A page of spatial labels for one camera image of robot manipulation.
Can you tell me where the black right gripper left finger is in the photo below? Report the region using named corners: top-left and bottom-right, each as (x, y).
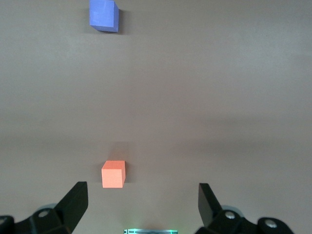
top-left (0, 181), bottom-right (89, 234)

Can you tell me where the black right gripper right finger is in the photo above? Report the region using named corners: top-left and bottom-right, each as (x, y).
top-left (195, 183), bottom-right (297, 234)

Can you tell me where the orange foam block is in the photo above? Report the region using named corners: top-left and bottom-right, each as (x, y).
top-left (101, 160), bottom-right (126, 189)

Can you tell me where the purple foam block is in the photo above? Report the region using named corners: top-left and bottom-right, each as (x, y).
top-left (89, 0), bottom-right (119, 33)

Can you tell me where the brown table cover sheet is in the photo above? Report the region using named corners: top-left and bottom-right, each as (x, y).
top-left (0, 0), bottom-right (312, 234)

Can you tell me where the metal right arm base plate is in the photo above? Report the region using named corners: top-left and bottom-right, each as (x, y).
top-left (123, 228), bottom-right (179, 234)

